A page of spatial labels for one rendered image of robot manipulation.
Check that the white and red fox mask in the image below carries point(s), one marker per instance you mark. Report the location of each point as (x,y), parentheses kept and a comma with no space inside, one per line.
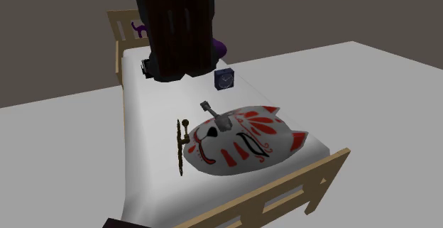
(242,144)

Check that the small black object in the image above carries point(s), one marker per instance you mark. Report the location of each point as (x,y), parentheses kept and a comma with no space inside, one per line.
(146,68)

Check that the dark block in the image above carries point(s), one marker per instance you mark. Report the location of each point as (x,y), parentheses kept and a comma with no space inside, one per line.
(121,224)

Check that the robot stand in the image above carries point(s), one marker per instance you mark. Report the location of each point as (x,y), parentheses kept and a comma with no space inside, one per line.
(176,30)

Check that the dark blue square clock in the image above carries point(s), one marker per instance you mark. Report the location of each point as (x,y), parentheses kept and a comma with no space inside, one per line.
(224,79)

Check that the white bed with wooden frame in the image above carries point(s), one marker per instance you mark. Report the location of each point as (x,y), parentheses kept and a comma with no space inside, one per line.
(155,109)

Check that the purple round object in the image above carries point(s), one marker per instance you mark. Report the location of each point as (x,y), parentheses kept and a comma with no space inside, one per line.
(220,50)

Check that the purple cat figure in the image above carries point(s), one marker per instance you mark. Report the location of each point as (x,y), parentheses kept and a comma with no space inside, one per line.
(141,30)

